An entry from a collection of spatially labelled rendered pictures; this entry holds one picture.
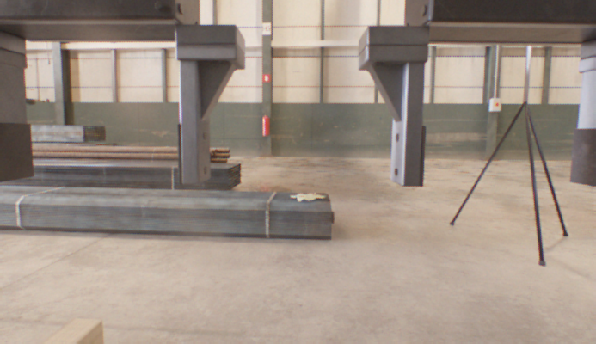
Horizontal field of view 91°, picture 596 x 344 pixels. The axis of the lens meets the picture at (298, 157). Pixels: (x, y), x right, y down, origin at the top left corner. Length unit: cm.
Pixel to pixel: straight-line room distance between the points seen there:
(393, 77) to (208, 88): 12
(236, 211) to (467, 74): 836
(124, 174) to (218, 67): 350
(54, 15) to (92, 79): 1061
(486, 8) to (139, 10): 21
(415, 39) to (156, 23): 16
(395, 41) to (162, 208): 202
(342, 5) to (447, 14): 900
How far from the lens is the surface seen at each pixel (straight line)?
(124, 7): 22
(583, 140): 29
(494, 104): 925
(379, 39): 21
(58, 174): 416
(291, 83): 863
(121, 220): 231
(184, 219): 210
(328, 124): 835
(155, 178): 352
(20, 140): 29
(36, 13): 25
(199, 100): 21
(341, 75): 867
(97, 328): 121
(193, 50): 21
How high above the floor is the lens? 69
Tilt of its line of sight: 5 degrees down
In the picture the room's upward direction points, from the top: 1 degrees clockwise
